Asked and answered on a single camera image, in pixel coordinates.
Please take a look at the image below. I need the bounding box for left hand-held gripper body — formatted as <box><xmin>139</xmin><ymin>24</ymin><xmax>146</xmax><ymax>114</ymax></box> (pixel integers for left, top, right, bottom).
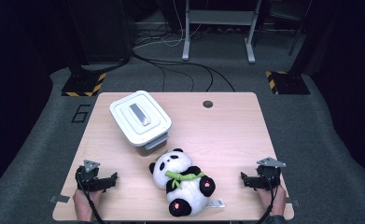
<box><xmin>75</xmin><ymin>159</ymin><xmax>102</xmax><ymax>191</ymax></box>

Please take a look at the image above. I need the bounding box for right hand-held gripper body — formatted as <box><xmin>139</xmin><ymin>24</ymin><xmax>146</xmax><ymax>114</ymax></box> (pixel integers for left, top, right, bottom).
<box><xmin>256</xmin><ymin>156</ymin><xmax>288</xmax><ymax>190</ymax></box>

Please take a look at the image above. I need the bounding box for clear brown storage box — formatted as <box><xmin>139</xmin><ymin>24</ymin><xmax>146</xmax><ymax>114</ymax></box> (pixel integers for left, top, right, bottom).
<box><xmin>133</xmin><ymin>132</ymin><xmax>170</xmax><ymax>158</ymax></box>

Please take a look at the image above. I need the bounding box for panda plush toy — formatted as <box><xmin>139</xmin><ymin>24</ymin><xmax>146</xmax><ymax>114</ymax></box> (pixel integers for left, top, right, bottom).
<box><xmin>148</xmin><ymin>147</ymin><xmax>227</xmax><ymax>217</ymax></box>

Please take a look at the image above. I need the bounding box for white storage box lid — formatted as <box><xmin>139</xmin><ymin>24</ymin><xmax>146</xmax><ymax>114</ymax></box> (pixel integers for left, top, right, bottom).
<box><xmin>109</xmin><ymin>90</ymin><xmax>173</xmax><ymax>147</ymax></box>

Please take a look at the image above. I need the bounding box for person's left hand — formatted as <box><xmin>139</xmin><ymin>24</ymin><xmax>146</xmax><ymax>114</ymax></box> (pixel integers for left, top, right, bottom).
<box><xmin>72</xmin><ymin>188</ymin><xmax>105</xmax><ymax>222</ymax></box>

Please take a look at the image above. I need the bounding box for person's right hand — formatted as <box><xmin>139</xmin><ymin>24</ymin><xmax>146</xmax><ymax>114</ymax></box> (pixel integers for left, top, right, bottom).
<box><xmin>257</xmin><ymin>184</ymin><xmax>288</xmax><ymax>217</ymax></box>

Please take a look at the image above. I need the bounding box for black metal stand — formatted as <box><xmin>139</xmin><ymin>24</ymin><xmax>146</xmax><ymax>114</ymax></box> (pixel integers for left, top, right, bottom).
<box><xmin>287</xmin><ymin>0</ymin><xmax>316</xmax><ymax>76</ymax></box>

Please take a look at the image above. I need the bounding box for dark cabinet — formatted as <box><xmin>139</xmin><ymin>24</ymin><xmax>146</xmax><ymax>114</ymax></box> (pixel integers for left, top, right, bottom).
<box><xmin>63</xmin><ymin>0</ymin><xmax>135</xmax><ymax>68</ymax></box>

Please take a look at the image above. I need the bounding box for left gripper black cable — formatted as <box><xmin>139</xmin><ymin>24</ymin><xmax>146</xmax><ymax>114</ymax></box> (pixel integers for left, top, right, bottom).
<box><xmin>76</xmin><ymin>174</ymin><xmax>106</xmax><ymax>224</ymax></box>

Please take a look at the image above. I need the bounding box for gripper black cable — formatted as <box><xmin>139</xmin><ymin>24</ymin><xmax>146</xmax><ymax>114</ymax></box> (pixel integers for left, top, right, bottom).
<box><xmin>76</xmin><ymin>174</ymin><xmax>106</xmax><ymax>224</ymax></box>
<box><xmin>256</xmin><ymin>174</ymin><xmax>281</xmax><ymax>224</ymax></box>

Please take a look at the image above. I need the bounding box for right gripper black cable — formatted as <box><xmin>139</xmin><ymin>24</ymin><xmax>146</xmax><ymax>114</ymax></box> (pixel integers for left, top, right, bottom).
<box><xmin>256</xmin><ymin>174</ymin><xmax>281</xmax><ymax>224</ymax></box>

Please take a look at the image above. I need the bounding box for black yellow striped base plate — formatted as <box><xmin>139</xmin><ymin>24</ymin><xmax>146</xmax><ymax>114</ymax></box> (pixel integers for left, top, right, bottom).
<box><xmin>61</xmin><ymin>72</ymin><xmax>107</xmax><ymax>97</ymax></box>
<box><xmin>265</xmin><ymin>70</ymin><xmax>312</xmax><ymax>95</ymax></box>

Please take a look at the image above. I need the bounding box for short black floor cable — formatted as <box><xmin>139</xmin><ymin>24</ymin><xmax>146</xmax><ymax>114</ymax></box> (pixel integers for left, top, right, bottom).
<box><xmin>151</xmin><ymin>62</ymin><xmax>167</xmax><ymax>92</ymax></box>

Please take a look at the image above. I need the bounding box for long black floor cable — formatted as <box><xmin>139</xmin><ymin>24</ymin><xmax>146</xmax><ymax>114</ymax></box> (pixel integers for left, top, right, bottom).
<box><xmin>131</xmin><ymin>50</ymin><xmax>236</xmax><ymax>92</ymax></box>

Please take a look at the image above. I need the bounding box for white floor cable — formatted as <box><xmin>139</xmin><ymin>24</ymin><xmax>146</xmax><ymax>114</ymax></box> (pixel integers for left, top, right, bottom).
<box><xmin>133</xmin><ymin>0</ymin><xmax>203</xmax><ymax>50</ymax></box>

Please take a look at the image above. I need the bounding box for white metal desk frame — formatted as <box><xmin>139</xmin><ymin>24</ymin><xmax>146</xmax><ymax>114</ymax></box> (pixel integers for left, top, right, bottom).
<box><xmin>181</xmin><ymin>0</ymin><xmax>264</xmax><ymax>64</ymax></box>

